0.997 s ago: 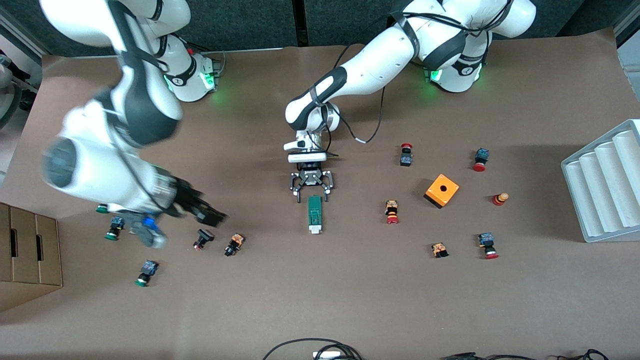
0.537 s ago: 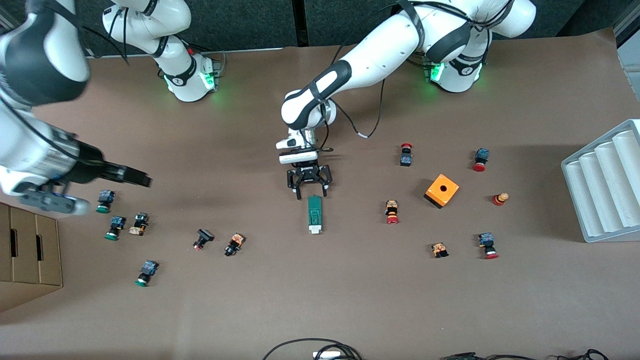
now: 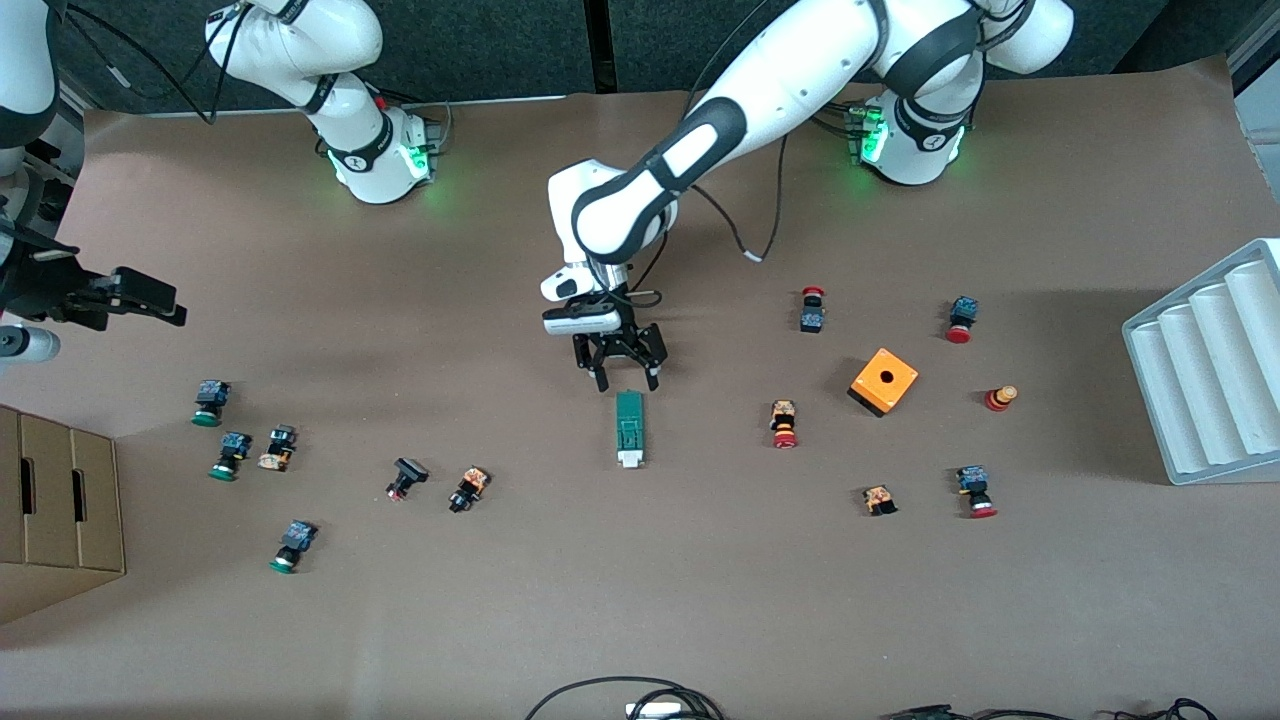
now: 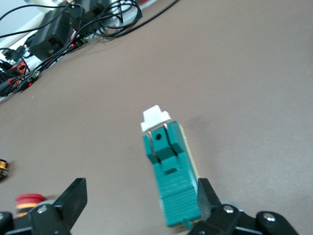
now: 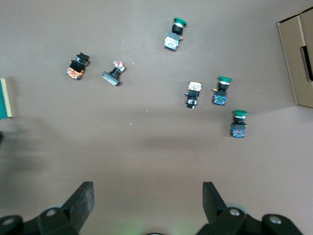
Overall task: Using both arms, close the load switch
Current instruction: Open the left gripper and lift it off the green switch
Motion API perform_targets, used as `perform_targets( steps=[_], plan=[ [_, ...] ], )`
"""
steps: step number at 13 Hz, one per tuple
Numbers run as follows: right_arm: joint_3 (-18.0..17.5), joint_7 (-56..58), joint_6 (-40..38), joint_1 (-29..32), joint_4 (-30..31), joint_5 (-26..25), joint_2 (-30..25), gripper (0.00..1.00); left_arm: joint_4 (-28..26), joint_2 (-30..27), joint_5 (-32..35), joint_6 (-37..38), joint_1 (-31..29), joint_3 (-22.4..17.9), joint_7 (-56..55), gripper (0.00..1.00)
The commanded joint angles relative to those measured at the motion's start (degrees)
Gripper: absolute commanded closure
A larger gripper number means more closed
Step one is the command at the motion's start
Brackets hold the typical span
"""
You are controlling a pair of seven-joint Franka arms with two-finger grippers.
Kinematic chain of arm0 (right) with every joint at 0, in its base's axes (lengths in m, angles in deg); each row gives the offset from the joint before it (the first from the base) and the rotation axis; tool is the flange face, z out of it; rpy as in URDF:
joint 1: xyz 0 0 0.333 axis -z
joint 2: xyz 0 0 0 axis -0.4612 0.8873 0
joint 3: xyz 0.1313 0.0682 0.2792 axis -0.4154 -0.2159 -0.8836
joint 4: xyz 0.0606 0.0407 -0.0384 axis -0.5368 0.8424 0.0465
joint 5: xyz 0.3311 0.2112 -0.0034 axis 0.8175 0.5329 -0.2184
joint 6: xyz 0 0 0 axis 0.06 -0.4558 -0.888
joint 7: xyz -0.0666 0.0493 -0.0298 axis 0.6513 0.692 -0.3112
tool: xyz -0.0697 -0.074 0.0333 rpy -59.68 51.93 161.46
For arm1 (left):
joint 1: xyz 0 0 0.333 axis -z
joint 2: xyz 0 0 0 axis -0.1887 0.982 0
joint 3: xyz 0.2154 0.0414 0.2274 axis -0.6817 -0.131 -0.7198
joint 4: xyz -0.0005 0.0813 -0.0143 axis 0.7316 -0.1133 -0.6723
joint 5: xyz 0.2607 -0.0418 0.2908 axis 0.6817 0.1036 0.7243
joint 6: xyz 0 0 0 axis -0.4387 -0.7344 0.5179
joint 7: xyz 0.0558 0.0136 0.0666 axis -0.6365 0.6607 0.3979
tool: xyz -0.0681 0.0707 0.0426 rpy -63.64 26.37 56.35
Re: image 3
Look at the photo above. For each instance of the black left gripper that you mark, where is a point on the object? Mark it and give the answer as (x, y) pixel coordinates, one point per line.
(619, 349)

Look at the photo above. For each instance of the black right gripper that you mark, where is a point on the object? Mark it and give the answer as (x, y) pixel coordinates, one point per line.
(50, 290)

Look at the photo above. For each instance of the green load switch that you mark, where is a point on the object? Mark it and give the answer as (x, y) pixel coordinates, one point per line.
(630, 430)

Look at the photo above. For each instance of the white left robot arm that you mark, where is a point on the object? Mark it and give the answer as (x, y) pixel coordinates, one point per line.
(700, 150)

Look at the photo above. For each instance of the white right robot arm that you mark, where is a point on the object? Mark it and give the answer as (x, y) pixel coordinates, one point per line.
(350, 150)

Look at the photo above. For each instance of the green push button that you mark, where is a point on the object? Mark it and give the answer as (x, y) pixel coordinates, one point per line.
(293, 543)
(209, 400)
(231, 452)

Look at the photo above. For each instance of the red mushroom button orange block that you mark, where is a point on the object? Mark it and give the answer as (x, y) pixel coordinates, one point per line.
(784, 422)

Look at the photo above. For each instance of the red button black block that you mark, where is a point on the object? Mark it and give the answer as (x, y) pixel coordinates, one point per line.
(812, 310)

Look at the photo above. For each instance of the black button orange block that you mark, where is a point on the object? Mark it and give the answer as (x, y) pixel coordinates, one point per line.
(468, 488)

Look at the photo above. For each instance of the brown paper table cover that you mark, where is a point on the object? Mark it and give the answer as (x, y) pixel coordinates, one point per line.
(600, 580)

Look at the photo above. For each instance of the brown cardboard box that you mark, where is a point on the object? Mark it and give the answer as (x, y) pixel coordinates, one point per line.
(50, 520)

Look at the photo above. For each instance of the black square push button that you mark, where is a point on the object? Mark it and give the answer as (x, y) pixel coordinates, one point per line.
(405, 477)

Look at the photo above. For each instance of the small orange contact block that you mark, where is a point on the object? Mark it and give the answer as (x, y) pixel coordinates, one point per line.
(879, 499)

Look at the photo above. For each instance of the red button blue block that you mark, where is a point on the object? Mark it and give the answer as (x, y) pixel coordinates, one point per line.
(975, 490)
(961, 318)

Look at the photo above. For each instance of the white power strip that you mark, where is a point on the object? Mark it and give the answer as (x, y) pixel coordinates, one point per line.
(655, 711)

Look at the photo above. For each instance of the red yellow mushroom button head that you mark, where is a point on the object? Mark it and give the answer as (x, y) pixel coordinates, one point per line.
(1000, 398)

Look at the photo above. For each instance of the grey ribbed tray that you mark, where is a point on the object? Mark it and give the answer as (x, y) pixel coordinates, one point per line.
(1210, 370)

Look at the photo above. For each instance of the orange button enclosure box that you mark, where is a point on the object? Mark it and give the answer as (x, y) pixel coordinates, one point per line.
(884, 381)

